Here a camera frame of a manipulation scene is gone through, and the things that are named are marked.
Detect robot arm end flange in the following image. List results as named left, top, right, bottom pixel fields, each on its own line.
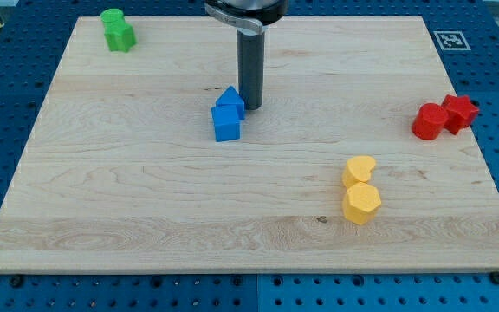
left=204, top=0, right=289, bottom=35

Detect green star block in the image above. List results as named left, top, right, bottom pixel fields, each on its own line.
left=104, top=22, right=137, bottom=53

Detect red star block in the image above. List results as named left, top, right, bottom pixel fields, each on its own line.
left=441, top=94, right=480, bottom=135

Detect blue cube block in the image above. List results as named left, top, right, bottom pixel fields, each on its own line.
left=211, top=106, right=241, bottom=142

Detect blue triangle block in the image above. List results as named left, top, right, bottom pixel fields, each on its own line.
left=215, top=86, right=245, bottom=120

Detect yellow heart block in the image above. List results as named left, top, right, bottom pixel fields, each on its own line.
left=341, top=155, right=376, bottom=188

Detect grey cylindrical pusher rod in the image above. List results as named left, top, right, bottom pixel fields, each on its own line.
left=237, top=29, right=265, bottom=110

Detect yellow hexagon block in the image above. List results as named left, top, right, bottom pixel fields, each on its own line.
left=342, top=182, right=382, bottom=225

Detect wooden board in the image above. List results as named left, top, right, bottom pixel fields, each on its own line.
left=0, top=16, right=499, bottom=275

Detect red cylinder block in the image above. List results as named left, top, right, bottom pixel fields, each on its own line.
left=412, top=103, right=448, bottom=140

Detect green cylinder block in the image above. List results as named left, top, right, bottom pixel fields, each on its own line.
left=100, top=8, right=125, bottom=29

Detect white fiducial marker tag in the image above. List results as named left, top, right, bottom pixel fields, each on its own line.
left=433, top=30, right=470, bottom=51

